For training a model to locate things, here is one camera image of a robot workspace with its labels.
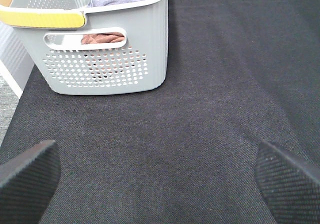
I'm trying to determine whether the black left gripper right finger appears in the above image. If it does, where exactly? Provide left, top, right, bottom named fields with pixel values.
left=254, top=141, right=320, bottom=223

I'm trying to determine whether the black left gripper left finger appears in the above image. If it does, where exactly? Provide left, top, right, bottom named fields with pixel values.
left=0, top=140, right=61, bottom=223

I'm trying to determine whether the black table cloth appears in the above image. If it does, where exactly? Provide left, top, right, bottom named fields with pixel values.
left=0, top=0, right=320, bottom=223

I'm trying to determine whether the grey perforated plastic basket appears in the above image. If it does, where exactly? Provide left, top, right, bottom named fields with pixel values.
left=0, top=0, right=168, bottom=95

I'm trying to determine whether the pink towel in basket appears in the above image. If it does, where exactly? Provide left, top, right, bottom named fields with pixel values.
left=81, top=32, right=125, bottom=45

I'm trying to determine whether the lavender towel in basket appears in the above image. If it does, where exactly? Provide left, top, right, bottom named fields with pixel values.
left=87, top=0, right=146, bottom=8

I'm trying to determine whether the yellow basket handle grip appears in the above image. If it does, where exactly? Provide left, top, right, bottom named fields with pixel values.
left=0, top=10, right=85, bottom=28

